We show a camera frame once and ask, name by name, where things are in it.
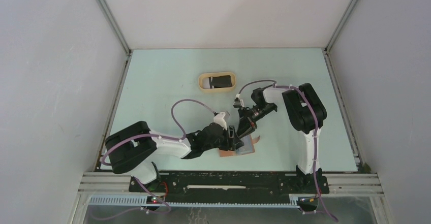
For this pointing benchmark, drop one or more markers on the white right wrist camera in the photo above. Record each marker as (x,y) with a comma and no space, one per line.
(238,102)

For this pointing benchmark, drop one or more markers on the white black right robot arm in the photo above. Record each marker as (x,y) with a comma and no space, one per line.
(305,111)

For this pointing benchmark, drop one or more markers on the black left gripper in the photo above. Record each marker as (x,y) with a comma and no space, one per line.
(233,142)

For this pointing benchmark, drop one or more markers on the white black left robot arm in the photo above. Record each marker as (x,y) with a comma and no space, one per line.
(128,150)

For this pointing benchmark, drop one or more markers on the orange leather card holder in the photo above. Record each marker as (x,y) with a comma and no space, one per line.
(247,148)

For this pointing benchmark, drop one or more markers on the beige oval tray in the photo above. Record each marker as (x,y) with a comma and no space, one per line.
(216,90)

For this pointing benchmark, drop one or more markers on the white striped credit card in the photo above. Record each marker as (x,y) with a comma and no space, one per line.
(207,83)

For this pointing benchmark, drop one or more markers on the aluminium frame rail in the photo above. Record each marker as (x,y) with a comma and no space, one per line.
(114,26)

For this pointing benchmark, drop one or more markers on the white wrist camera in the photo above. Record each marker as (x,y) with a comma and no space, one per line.
(238,102)
(221,119)

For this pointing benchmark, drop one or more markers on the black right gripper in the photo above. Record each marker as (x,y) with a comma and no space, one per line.
(247,124)

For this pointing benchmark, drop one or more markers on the black credit card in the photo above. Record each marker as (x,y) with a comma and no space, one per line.
(222,81)

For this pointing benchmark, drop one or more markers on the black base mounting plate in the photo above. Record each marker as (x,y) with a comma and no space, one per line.
(239,187)

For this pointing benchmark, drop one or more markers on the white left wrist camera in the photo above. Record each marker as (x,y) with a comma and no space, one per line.
(221,119)

